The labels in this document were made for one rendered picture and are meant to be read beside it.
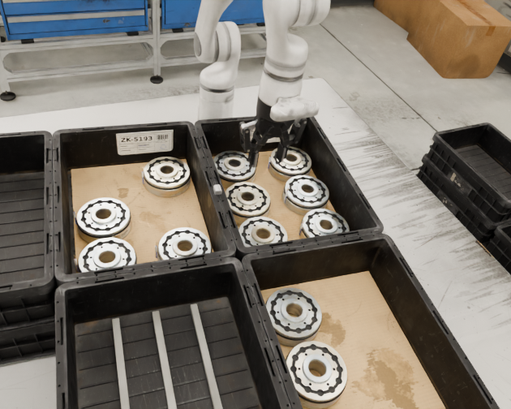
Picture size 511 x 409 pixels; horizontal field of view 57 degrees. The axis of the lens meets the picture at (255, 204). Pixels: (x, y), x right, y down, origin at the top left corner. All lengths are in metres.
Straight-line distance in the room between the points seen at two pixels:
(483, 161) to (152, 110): 1.30
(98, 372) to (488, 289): 0.91
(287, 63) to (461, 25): 2.91
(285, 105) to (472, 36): 2.94
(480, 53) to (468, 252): 2.61
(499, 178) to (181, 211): 1.37
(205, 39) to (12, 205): 0.56
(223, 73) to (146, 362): 0.73
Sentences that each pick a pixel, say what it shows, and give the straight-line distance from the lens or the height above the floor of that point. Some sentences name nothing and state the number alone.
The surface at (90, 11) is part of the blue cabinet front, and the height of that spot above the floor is 0.44.
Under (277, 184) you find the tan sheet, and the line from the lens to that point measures 1.11.
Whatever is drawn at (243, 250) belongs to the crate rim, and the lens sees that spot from 0.83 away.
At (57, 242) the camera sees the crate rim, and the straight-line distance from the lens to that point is 0.85.
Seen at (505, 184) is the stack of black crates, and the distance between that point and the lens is 2.03.
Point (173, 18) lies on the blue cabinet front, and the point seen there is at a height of 0.38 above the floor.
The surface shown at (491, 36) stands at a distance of 3.78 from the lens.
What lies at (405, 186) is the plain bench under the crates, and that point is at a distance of 1.44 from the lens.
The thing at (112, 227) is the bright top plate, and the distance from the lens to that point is 0.96.
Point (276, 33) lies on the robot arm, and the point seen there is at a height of 1.25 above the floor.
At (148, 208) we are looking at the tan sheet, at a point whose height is 0.83.
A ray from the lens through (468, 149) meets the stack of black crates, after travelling 2.12.
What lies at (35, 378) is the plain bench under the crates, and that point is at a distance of 0.99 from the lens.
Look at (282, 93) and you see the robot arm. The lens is 0.83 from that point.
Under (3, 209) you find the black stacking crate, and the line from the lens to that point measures 1.08.
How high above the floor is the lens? 1.57
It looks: 45 degrees down
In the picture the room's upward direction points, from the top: 11 degrees clockwise
